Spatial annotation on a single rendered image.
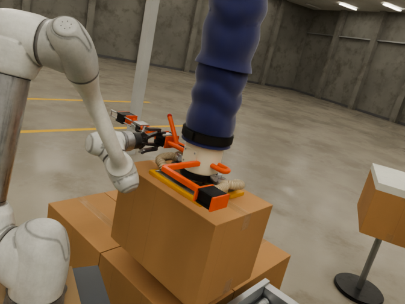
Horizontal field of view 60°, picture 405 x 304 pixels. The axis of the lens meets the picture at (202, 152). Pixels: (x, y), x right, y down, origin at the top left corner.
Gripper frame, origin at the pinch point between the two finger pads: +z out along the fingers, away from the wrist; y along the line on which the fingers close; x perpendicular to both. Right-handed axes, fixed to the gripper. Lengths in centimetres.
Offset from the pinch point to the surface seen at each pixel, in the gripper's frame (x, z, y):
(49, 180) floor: -207, 48, 120
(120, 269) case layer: 5, -19, 66
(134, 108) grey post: -250, 177, 53
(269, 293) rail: 62, 30, 62
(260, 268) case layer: 46, 49, 65
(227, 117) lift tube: 35.9, -2.1, -21.2
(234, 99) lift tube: 36.2, -1.0, -29.1
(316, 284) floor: 49, 154, 120
